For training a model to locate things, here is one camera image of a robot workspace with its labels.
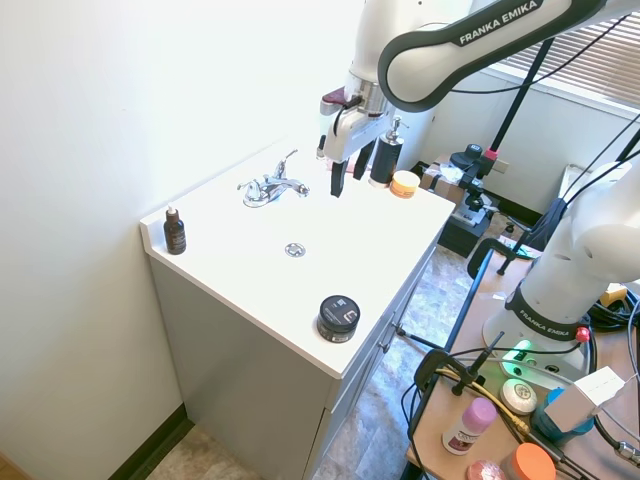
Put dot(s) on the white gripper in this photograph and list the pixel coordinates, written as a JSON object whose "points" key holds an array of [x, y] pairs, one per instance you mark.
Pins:
{"points": [[350, 132]]}

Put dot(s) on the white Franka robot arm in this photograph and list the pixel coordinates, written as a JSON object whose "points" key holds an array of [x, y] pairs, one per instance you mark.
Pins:
{"points": [[425, 65]]}

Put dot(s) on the black soap dispenser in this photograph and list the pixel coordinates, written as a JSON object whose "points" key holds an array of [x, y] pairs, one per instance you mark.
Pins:
{"points": [[385, 160]]}

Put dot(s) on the orange round jar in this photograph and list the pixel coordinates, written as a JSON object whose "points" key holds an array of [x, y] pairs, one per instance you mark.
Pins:
{"points": [[404, 186]]}

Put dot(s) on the chrome sink faucet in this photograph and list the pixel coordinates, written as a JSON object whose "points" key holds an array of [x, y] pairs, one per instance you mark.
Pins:
{"points": [[272, 189]]}

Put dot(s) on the brown cardboard box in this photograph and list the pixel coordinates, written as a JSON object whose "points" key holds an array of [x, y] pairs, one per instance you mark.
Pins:
{"points": [[440, 186]]}

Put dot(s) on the chrome sink drain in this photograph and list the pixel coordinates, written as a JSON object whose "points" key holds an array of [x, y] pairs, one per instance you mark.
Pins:
{"points": [[295, 249]]}

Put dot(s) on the black case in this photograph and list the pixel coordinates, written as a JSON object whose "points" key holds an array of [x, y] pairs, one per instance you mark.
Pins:
{"points": [[462, 235]]}

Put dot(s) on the black round jar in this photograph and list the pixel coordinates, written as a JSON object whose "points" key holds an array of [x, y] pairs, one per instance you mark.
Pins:
{"points": [[338, 320]]}

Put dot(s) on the small black c-clamp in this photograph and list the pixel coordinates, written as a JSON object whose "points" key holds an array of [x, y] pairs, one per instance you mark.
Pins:
{"points": [[492, 250]]}

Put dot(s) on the brown dropper bottle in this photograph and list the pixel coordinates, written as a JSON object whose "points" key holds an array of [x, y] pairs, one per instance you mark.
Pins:
{"points": [[175, 235]]}

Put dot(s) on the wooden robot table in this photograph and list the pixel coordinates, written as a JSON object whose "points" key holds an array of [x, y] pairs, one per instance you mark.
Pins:
{"points": [[487, 312]]}

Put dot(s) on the dark blue cloth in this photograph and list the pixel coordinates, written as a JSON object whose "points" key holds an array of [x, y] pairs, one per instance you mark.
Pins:
{"points": [[550, 222]]}

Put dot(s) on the grey vanity cabinet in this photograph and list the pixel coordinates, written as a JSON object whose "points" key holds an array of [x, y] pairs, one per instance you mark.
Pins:
{"points": [[260, 360]]}

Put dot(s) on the large black c-clamp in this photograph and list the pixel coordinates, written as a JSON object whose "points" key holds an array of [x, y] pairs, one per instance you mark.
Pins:
{"points": [[430, 365]]}

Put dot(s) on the window blinds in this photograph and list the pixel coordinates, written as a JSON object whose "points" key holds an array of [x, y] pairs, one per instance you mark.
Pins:
{"points": [[590, 65]]}

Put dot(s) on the pink cap deodorant stick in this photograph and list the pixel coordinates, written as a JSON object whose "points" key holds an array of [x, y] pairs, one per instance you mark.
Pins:
{"points": [[470, 425]]}

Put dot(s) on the red stop button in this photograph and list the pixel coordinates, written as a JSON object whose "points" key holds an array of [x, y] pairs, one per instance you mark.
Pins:
{"points": [[582, 334]]}

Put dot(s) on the blue plastic cup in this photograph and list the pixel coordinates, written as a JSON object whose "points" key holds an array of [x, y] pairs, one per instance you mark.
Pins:
{"points": [[545, 420]]}

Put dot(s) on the white cardboard box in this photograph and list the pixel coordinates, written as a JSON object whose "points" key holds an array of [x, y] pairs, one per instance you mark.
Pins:
{"points": [[582, 397]]}

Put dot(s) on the pink round container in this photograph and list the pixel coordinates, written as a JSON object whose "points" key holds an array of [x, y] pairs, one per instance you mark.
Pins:
{"points": [[485, 471]]}

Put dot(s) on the black baseboard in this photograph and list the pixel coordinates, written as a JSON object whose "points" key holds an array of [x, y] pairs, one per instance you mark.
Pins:
{"points": [[160, 442]]}

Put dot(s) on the orange round lid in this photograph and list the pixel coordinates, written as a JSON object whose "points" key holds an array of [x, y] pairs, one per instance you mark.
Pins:
{"points": [[534, 462]]}

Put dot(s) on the dark red wrist camera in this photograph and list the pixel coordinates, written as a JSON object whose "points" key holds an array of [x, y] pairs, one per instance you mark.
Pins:
{"points": [[334, 98]]}

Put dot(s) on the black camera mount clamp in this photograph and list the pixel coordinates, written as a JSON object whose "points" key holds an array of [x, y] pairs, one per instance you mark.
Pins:
{"points": [[472, 167]]}

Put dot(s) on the black camera stand pole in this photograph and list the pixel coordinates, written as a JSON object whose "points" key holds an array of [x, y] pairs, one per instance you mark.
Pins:
{"points": [[520, 95]]}

